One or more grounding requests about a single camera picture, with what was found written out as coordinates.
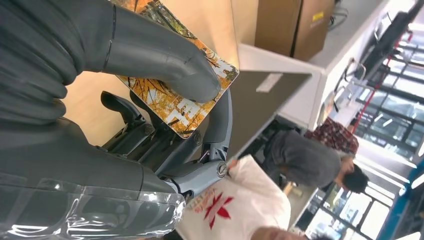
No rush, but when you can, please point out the person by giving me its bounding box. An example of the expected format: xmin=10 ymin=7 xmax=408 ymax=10
xmin=174 ymin=154 xmax=307 ymax=240
xmin=304 ymin=117 xmax=361 ymax=157
xmin=263 ymin=128 xmax=371 ymax=195

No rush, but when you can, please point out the white side table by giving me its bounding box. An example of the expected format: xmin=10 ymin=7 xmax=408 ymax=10
xmin=237 ymin=0 xmax=395 ymax=132

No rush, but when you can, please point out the brown cardboard box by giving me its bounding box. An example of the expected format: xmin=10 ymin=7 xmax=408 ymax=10
xmin=254 ymin=0 xmax=336 ymax=63

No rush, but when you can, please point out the red barrier belt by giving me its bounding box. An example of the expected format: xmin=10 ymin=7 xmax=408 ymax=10
xmin=350 ymin=29 xmax=412 ymax=134

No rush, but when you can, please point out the black desk device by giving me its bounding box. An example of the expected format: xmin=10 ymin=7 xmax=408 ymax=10
xmin=362 ymin=0 xmax=424 ymax=72

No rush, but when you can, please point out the blue frame beam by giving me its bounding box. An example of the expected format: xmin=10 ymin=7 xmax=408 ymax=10
xmin=375 ymin=165 xmax=424 ymax=240

